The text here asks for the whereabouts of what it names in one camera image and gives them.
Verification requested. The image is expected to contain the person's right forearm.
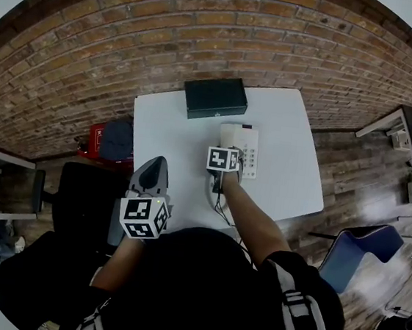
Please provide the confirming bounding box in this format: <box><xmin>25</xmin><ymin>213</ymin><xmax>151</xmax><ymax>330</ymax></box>
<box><xmin>212</xmin><ymin>168</ymin><xmax>300</xmax><ymax>271</ymax></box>

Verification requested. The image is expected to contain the red fire extinguisher box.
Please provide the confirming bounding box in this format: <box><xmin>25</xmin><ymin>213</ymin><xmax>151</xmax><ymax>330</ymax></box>
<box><xmin>85</xmin><ymin>121</ymin><xmax>140</xmax><ymax>165</ymax></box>

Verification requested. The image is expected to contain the red fire extinguisher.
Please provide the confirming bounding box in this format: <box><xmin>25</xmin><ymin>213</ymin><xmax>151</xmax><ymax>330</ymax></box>
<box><xmin>75</xmin><ymin>140</ymin><xmax>95</xmax><ymax>159</ymax></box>

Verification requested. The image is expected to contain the black office chair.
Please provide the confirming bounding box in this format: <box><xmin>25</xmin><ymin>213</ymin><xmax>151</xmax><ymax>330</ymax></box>
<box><xmin>26</xmin><ymin>157</ymin><xmax>134</xmax><ymax>251</ymax></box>

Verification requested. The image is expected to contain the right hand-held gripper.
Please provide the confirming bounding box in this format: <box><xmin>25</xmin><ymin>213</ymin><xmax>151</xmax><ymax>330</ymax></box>
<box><xmin>202</xmin><ymin>143</ymin><xmax>247</xmax><ymax>198</ymax></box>

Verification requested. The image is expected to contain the white desk telephone base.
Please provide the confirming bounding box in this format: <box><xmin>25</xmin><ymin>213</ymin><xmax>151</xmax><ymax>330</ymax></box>
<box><xmin>214</xmin><ymin>121</ymin><xmax>263</xmax><ymax>181</ymax></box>

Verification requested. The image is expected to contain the person's black shirt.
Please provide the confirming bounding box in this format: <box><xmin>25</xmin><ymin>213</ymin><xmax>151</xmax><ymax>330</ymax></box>
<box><xmin>71</xmin><ymin>214</ymin><xmax>354</xmax><ymax>330</ymax></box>

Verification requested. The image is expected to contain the grey backpack strap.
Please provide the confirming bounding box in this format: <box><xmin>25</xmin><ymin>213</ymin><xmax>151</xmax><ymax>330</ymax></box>
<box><xmin>73</xmin><ymin>293</ymin><xmax>115</xmax><ymax>330</ymax></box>
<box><xmin>264</xmin><ymin>259</ymin><xmax>341</xmax><ymax>330</ymax></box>

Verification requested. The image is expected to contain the blue plastic chair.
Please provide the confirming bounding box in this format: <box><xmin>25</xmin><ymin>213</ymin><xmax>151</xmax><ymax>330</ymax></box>
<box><xmin>301</xmin><ymin>215</ymin><xmax>408</xmax><ymax>302</ymax></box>

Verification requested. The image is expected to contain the small white storage box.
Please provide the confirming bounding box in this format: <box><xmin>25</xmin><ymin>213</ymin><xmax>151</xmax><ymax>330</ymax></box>
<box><xmin>389</xmin><ymin>127</ymin><xmax>412</xmax><ymax>153</ymax></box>

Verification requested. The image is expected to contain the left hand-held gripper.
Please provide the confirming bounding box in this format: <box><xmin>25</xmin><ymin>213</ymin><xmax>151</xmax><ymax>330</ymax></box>
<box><xmin>116</xmin><ymin>151</ymin><xmax>181</xmax><ymax>245</ymax></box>

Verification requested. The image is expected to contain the dark blue cap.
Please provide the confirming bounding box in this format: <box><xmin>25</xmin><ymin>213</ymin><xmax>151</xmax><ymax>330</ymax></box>
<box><xmin>99</xmin><ymin>118</ymin><xmax>137</xmax><ymax>163</ymax></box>

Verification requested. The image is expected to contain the person's left forearm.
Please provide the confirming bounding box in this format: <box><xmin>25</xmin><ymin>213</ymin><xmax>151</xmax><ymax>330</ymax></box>
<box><xmin>92</xmin><ymin>232</ymin><xmax>148</xmax><ymax>295</ymax></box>

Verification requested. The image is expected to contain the black metal box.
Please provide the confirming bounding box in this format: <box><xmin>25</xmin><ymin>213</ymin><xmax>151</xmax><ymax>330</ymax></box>
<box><xmin>179</xmin><ymin>71</ymin><xmax>252</xmax><ymax>126</ymax></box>

